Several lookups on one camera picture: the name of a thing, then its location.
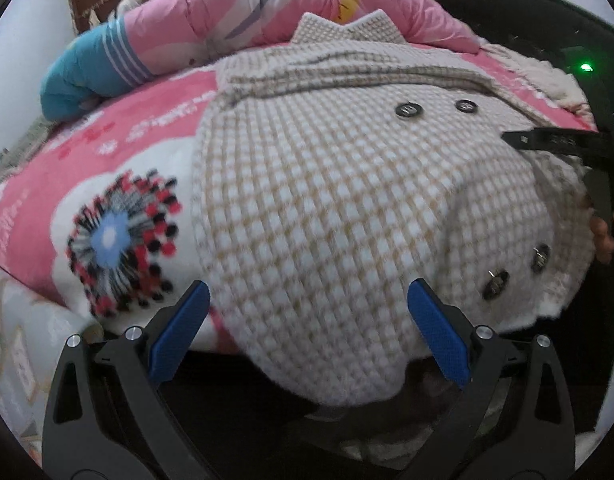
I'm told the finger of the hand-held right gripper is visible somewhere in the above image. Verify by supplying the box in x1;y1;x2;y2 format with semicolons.
501;129;614;162
584;160;614;223

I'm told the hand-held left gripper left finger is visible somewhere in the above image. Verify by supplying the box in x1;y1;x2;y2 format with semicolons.
42;280;220;480

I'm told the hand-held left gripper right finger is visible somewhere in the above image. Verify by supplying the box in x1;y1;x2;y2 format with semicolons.
402;277;578;480

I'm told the beige white checked knit coat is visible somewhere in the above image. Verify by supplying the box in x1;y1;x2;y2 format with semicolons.
189;10;595;408

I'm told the person's right hand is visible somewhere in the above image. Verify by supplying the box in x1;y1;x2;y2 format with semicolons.
589;205;614;266

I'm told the cream fleece cloth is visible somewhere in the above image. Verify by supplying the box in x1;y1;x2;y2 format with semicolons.
482;42;598;128

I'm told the black padded headboard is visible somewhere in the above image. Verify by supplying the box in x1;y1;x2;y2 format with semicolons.
417;0;614;126

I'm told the grey patterned bed sheet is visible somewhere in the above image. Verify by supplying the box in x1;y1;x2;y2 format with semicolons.
0;260;105;461

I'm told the pink floral blanket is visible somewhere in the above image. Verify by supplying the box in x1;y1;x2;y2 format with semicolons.
0;42;595;356

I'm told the green patterned mat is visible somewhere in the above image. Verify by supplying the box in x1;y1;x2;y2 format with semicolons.
0;115;55;183

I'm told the pink and blue quilt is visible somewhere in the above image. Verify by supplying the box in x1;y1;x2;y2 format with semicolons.
39;0;485;123

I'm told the brown wooden door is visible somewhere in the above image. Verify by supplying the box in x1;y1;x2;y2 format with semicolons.
69;0;130;36

